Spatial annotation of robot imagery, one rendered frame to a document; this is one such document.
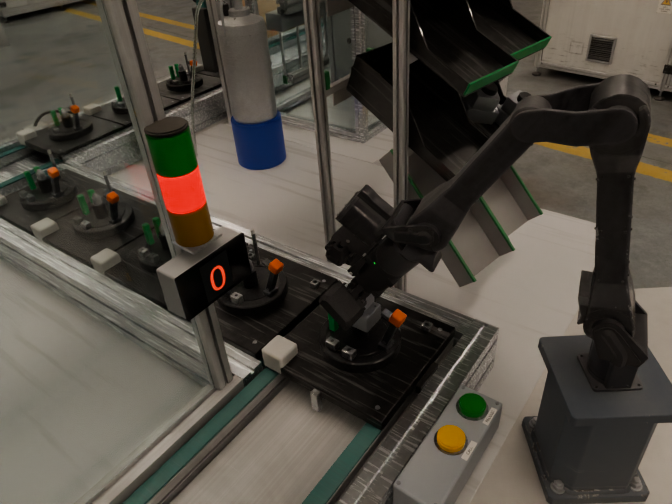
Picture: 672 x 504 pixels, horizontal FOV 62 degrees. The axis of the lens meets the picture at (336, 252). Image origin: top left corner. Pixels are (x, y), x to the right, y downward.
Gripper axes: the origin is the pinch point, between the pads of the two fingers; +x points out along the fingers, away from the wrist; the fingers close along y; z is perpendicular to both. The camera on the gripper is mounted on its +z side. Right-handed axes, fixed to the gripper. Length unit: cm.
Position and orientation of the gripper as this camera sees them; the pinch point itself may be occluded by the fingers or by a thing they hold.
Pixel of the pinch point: (353, 292)
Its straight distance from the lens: 89.6
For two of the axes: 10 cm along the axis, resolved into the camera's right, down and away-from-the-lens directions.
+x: -4.4, 4.5, 7.8
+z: -6.8, -7.3, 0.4
